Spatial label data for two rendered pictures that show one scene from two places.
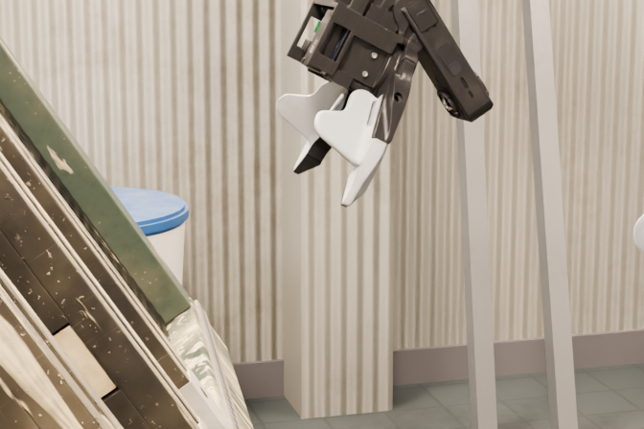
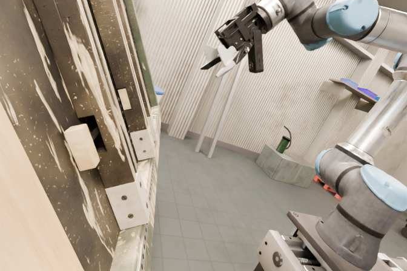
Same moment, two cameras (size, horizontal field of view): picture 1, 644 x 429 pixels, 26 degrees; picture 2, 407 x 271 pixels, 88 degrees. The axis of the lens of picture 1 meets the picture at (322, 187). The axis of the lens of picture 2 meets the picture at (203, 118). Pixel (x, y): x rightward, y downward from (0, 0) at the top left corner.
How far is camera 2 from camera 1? 0.56 m
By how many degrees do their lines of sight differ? 7
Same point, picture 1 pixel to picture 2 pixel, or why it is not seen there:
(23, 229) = (123, 58)
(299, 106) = (209, 50)
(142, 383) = (138, 110)
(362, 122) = (231, 55)
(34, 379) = (94, 84)
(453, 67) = (258, 54)
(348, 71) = (232, 40)
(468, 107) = (257, 68)
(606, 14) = (243, 91)
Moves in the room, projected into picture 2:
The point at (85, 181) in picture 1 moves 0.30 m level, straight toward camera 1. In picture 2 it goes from (147, 72) to (143, 77)
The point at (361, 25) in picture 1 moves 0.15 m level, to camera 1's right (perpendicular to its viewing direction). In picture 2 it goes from (242, 27) to (295, 53)
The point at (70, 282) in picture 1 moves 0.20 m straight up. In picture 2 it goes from (129, 77) to (149, 22)
